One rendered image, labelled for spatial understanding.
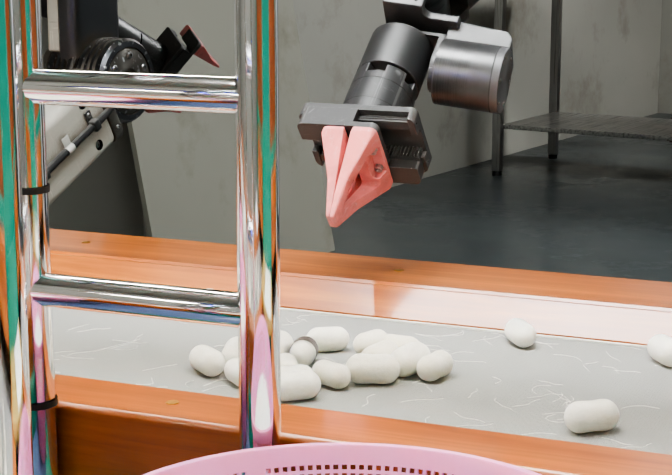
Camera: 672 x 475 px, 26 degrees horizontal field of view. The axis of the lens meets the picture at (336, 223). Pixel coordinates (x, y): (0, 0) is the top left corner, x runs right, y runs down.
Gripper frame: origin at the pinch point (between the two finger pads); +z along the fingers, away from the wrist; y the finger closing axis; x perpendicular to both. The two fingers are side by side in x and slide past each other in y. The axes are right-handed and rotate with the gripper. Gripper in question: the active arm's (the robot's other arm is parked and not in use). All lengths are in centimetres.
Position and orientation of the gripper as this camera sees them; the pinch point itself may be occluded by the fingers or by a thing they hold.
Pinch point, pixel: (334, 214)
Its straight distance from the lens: 116.6
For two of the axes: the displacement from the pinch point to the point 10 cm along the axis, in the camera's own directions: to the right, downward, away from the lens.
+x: 2.5, 6.5, 7.2
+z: -3.0, 7.6, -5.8
